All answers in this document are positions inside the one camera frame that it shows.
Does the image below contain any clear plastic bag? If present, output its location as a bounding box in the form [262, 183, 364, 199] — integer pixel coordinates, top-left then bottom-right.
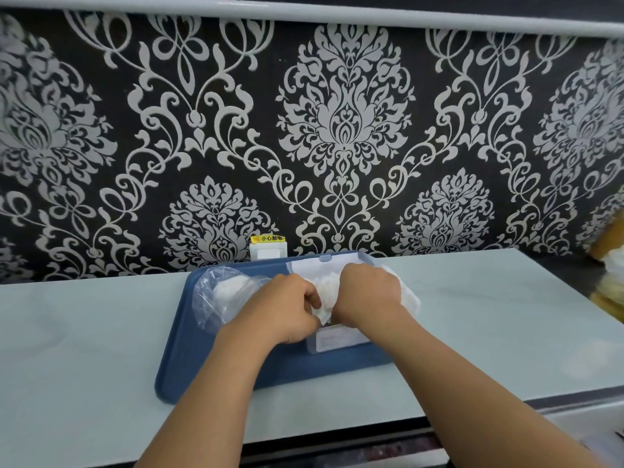
[191, 267, 275, 337]

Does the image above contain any blue plastic tray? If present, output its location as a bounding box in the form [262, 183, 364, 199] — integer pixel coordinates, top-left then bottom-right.
[154, 250, 397, 404]

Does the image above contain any clear plastic storage box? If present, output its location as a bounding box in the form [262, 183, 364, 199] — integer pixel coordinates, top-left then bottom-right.
[287, 253, 421, 356]

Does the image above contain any white cotton wad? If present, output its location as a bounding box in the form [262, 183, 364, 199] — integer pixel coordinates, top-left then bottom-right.
[310, 271, 343, 329]

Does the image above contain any person's right hand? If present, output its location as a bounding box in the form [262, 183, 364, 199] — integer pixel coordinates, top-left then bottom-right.
[331, 262, 408, 330]

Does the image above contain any person's left forearm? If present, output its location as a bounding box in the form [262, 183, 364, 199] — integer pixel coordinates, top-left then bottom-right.
[140, 329, 289, 468]

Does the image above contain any white wall socket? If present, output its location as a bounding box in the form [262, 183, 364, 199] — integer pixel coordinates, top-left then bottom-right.
[249, 243, 289, 263]

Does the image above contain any person's left hand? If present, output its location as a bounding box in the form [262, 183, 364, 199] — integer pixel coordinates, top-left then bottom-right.
[228, 274, 324, 346]

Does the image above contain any person's right forearm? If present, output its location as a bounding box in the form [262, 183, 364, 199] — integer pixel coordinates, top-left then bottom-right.
[340, 311, 607, 468]

